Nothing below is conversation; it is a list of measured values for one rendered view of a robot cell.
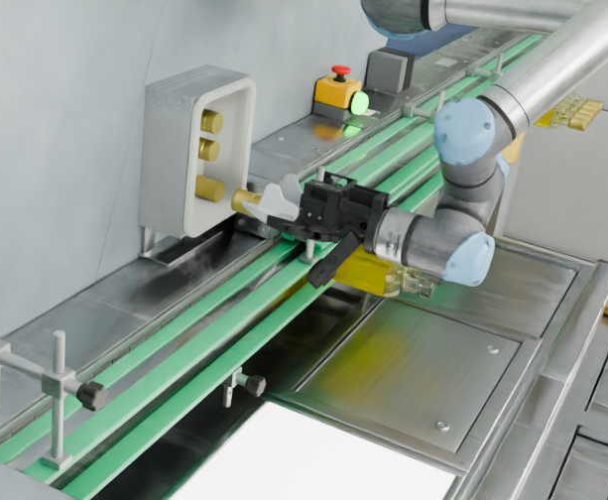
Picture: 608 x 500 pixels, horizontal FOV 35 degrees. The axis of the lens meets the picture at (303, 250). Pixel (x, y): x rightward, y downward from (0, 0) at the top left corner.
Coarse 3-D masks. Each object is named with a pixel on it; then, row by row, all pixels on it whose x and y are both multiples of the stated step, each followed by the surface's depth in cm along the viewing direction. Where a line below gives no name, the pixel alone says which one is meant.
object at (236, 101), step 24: (216, 96) 139; (240, 96) 151; (192, 120) 137; (240, 120) 152; (192, 144) 138; (240, 144) 154; (192, 168) 140; (216, 168) 157; (240, 168) 155; (192, 192) 142; (192, 216) 150; (216, 216) 152
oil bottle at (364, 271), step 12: (360, 252) 169; (348, 264) 167; (360, 264) 166; (372, 264) 166; (384, 264) 166; (396, 264) 167; (336, 276) 169; (348, 276) 168; (360, 276) 167; (372, 276) 166; (384, 276) 165; (396, 276) 165; (360, 288) 168; (372, 288) 167; (384, 288) 166; (396, 288) 165
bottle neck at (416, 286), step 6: (408, 276) 166; (408, 282) 165; (414, 282) 165; (420, 282) 165; (426, 282) 165; (408, 288) 165; (414, 288) 165; (420, 288) 165; (426, 288) 164; (432, 288) 166; (414, 294) 166; (420, 294) 165; (426, 294) 164
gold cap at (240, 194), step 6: (234, 192) 144; (240, 192) 144; (246, 192) 144; (252, 192) 144; (234, 198) 144; (240, 198) 143; (246, 198) 143; (252, 198) 143; (258, 198) 143; (234, 204) 144; (240, 204) 143; (234, 210) 145; (240, 210) 144; (246, 210) 143
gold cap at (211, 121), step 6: (204, 108) 149; (204, 114) 147; (210, 114) 147; (216, 114) 147; (204, 120) 147; (210, 120) 147; (216, 120) 147; (222, 120) 149; (204, 126) 147; (210, 126) 147; (216, 126) 148; (210, 132) 148; (216, 132) 148
